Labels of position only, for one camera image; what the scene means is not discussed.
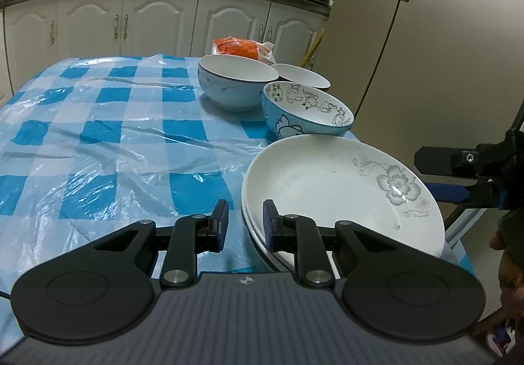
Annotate white bowl purple rim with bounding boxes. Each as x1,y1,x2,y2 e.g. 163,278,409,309
197,55,280,112

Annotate blue checked plastic tablecloth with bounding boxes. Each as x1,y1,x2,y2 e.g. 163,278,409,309
0,55,471,308

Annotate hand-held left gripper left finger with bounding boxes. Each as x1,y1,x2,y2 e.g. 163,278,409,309
92,199,230,290

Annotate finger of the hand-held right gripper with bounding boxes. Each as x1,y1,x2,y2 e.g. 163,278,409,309
426,182,508,211
414,146,479,177

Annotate blue and white shoe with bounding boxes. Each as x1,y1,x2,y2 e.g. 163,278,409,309
485,318,518,357

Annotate row of white cabinet doors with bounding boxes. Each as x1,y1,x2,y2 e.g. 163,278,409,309
0,0,328,104

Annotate white plate grey flower print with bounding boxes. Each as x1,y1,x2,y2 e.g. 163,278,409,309
241,134,446,259

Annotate white metal chair frame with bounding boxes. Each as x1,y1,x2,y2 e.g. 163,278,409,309
444,205,488,247

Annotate white bowl dark red outside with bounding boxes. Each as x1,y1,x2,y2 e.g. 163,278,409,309
270,63,331,93

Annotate white plate grey cloud print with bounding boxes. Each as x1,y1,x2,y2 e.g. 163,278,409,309
241,185,299,272

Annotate orange plastic packet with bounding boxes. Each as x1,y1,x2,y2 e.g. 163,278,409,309
212,37,276,65

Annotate person's right hand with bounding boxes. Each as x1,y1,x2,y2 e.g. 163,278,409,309
489,226,524,333

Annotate blue cartoon print bowl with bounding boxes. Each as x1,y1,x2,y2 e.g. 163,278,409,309
262,82,355,141

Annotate yellow broom handle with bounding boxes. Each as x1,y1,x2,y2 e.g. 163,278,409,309
301,27,328,67

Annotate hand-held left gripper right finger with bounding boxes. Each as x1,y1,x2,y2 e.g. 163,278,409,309
262,199,404,288

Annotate beige refrigerator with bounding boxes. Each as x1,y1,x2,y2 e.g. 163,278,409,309
305,0,524,267

